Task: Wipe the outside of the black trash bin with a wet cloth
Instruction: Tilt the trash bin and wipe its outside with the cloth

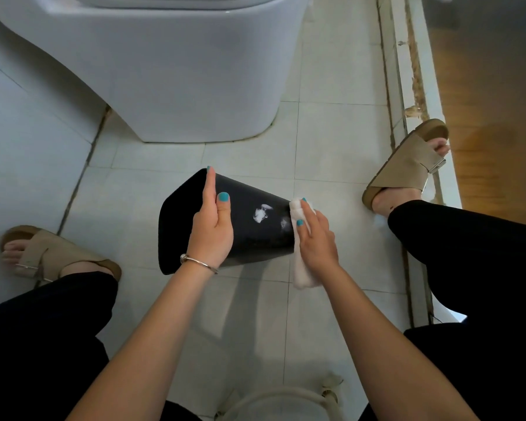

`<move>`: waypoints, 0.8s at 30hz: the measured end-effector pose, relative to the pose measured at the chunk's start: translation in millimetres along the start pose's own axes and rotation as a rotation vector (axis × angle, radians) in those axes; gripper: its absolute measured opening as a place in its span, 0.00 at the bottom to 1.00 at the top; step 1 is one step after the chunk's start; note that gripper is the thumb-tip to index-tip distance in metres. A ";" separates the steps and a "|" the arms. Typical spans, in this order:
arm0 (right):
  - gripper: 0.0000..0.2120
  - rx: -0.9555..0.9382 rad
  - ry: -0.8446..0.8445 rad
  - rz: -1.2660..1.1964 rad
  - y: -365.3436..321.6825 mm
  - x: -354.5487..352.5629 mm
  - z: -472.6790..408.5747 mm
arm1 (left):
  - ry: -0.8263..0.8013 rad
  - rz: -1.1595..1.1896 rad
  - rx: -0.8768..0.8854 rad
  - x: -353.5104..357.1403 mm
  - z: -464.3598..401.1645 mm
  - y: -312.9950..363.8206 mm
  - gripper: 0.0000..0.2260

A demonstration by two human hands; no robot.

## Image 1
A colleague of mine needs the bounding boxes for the person's left hand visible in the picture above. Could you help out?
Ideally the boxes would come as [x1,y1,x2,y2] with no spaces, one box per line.
[186,165,235,271]

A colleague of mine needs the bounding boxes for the person's right hand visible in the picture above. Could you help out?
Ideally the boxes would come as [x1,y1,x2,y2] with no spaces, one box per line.
[295,198,341,280]

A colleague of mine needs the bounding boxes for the white cleaning cloth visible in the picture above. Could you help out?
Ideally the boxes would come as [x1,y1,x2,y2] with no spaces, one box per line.
[288,198,325,291]

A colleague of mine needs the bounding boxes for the black plastic waste bin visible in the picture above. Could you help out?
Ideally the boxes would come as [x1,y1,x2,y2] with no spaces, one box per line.
[157,168,297,276]

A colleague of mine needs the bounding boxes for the person's left forearm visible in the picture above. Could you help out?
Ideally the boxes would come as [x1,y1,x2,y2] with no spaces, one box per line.
[65,260,220,421]

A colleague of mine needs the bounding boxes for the person's right forearm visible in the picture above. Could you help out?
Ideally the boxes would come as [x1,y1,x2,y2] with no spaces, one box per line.
[317,263,481,421]

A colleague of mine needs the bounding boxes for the person's right beige sandal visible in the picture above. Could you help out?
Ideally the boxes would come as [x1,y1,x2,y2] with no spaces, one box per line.
[361,118,451,218]

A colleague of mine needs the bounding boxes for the person's beige sandal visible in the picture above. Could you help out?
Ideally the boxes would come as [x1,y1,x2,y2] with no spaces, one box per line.
[361,118,451,218]
[0,225,123,288]

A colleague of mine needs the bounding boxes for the person's black trousers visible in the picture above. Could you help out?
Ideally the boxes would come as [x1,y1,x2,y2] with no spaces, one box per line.
[0,199,526,421]

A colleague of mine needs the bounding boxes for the person's left beige sandal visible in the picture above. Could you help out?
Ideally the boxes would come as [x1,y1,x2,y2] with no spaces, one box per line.
[0,225,123,288]

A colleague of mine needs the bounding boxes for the white toilet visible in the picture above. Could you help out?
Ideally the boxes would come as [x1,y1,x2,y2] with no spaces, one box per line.
[0,0,312,144]

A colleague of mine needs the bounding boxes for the white door threshold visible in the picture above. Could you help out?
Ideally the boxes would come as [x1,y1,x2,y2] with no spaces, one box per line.
[376,0,468,327]

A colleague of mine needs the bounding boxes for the white toilet seat lid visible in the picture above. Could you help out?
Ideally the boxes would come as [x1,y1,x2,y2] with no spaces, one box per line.
[68,0,288,11]

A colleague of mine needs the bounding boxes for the silver bracelet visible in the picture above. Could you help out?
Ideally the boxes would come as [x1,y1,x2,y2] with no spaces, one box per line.
[179,253,220,275]

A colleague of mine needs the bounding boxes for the white curved plastic strap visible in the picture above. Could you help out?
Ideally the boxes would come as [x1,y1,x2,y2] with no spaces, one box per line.
[214,374,346,421]

